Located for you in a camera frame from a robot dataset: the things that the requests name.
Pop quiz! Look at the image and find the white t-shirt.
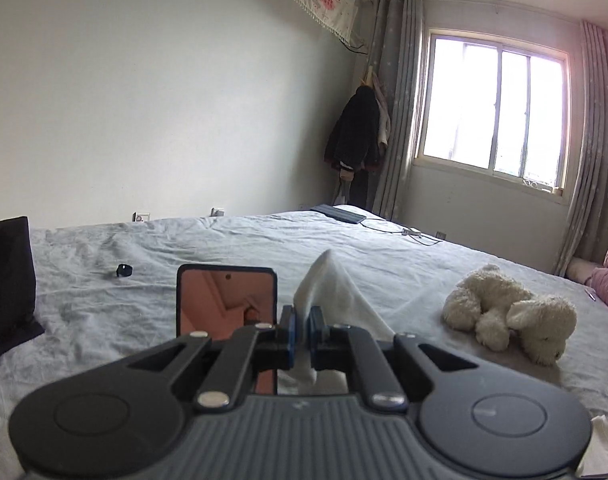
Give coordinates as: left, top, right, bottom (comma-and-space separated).
278, 249, 394, 396

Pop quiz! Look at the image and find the smartphone on stand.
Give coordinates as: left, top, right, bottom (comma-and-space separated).
175, 263, 279, 396

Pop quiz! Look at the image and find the dark laptop on bed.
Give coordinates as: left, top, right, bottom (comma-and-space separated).
310, 204, 366, 224

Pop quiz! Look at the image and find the small black object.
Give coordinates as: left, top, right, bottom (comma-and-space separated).
115, 263, 134, 278

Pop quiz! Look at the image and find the white plush dog toy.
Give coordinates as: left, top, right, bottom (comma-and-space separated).
442, 264, 577, 366

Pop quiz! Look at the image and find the grey bed sheet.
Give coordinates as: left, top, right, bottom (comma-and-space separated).
0, 211, 608, 479

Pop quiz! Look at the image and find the dark hanging jacket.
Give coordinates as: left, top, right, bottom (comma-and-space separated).
324, 65, 392, 210

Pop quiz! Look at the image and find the black pillow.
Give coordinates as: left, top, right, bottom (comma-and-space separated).
0, 216, 45, 357

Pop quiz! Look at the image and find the window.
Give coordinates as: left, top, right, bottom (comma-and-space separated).
417, 30, 571, 195

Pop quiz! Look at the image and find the grey right curtain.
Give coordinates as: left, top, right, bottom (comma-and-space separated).
554, 22, 608, 276

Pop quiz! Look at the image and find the grey curtain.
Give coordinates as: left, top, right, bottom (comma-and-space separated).
368, 0, 424, 220
554, 22, 608, 276

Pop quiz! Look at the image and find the grey left curtain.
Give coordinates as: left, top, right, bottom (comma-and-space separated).
368, 0, 424, 220

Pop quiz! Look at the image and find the charging cable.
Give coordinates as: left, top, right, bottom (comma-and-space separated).
360, 216, 448, 247

